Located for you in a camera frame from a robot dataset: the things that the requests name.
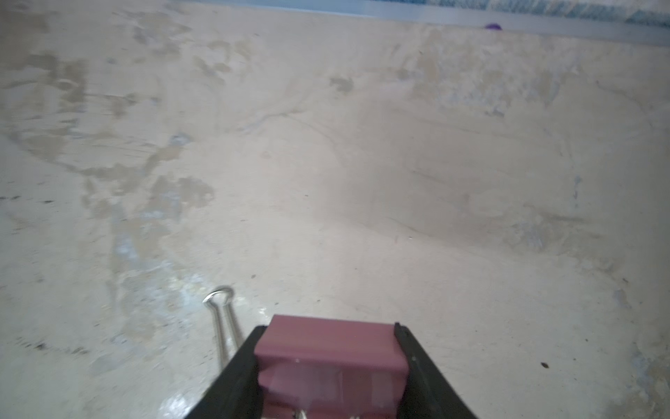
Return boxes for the yellow binder clip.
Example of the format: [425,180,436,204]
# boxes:
[202,286,244,370]

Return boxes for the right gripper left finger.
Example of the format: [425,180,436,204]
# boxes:
[185,326,267,419]

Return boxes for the pink binder clip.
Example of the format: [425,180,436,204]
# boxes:
[254,315,409,418]

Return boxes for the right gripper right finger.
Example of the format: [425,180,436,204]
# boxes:
[394,323,477,419]

